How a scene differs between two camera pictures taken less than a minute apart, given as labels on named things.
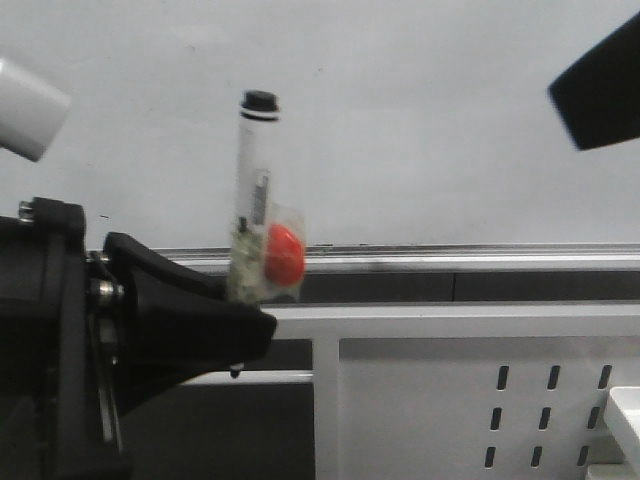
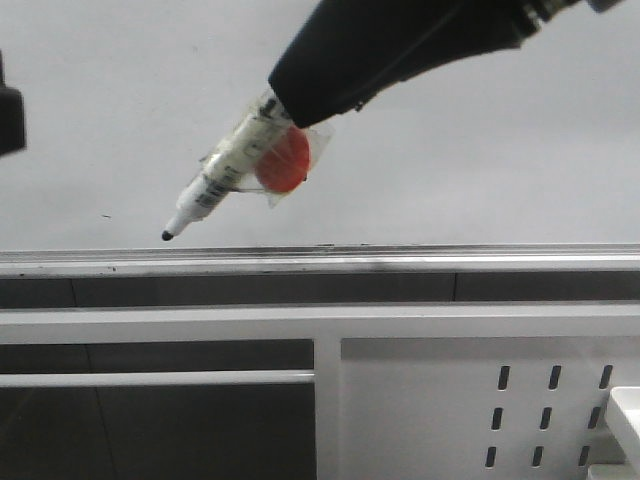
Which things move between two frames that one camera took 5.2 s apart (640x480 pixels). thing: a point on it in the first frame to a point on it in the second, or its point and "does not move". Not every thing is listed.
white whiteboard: [413, 134] does not move
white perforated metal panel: [498, 408] does not move
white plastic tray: [622, 420] does not move
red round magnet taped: [284, 255] to [286, 161]
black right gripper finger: [181, 326] to [348, 52]
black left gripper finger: [598, 94] to [12, 117]
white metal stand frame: [327, 324] does not move
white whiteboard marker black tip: [259, 109] to [232, 166]
